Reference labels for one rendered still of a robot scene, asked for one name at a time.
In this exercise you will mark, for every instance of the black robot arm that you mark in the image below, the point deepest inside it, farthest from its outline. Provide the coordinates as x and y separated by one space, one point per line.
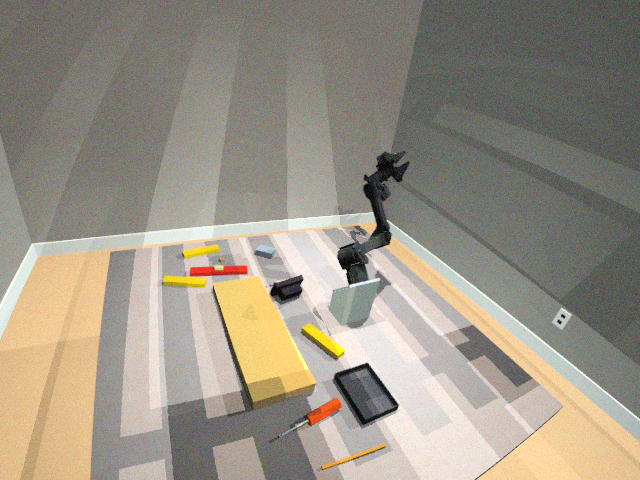
354 253

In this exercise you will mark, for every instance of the orange-handled awl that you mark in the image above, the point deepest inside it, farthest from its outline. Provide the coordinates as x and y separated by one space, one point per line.
318 414

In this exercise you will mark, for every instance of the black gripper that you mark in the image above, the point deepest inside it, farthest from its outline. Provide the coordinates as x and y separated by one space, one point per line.
388 170

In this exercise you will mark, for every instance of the red flat bar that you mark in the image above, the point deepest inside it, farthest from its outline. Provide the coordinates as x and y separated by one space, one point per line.
218 270

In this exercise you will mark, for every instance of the tan rectangular panel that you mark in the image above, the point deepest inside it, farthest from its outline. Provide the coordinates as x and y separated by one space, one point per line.
270 364

